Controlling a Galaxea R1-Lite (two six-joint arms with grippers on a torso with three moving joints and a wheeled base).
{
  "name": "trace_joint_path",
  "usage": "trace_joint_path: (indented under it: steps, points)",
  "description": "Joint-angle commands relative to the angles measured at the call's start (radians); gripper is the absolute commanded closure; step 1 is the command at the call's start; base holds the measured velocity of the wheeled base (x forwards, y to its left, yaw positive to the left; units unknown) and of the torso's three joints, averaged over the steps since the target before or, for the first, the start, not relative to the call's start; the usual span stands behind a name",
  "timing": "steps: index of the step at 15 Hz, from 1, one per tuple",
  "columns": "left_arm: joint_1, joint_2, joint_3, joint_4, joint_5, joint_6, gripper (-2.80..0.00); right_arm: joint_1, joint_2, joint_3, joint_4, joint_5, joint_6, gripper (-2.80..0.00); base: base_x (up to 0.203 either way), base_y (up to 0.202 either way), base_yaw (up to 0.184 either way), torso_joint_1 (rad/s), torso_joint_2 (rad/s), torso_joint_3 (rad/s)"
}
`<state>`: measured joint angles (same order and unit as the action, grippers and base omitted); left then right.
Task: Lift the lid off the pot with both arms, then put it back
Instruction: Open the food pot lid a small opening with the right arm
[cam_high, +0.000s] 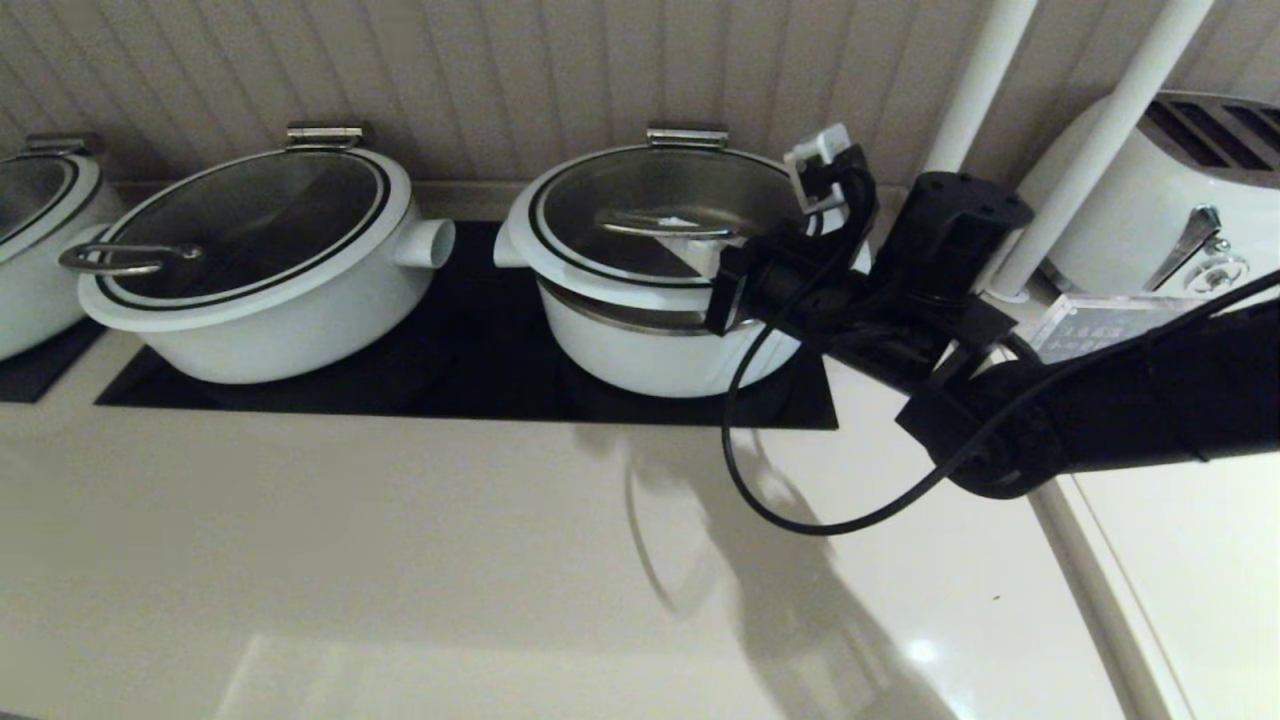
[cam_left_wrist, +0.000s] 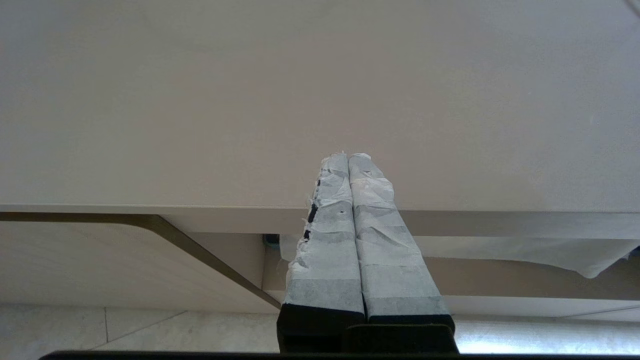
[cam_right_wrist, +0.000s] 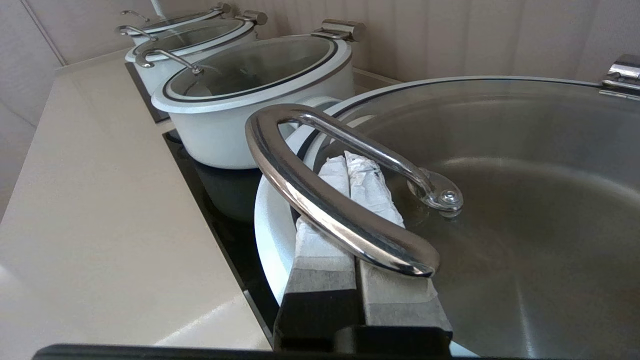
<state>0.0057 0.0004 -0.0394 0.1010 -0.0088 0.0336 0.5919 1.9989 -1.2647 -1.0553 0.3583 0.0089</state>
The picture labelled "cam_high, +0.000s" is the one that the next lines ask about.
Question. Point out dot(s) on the white metal pole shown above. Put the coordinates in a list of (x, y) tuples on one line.
[(985, 80), (1100, 150)]

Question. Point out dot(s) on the black glass cooktop panel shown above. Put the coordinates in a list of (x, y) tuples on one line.
[(40, 375), (480, 340)]

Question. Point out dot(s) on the clear acrylic sign holder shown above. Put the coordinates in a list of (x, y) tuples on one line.
[(1090, 330)]

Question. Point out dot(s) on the glass lid white rim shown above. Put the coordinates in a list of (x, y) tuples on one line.
[(250, 220), (30, 195), (640, 195)]

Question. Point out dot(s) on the white toaster chrome lever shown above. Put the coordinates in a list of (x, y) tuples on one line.
[(1130, 230)]

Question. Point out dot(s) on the white round cooking pot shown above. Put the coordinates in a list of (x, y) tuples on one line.
[(300, 340), (30, 300), (640, 360)]

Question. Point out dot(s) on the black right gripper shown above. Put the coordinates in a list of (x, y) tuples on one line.
[(820, 310)]

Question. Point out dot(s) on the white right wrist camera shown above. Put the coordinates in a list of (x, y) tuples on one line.
[(815, 160)]

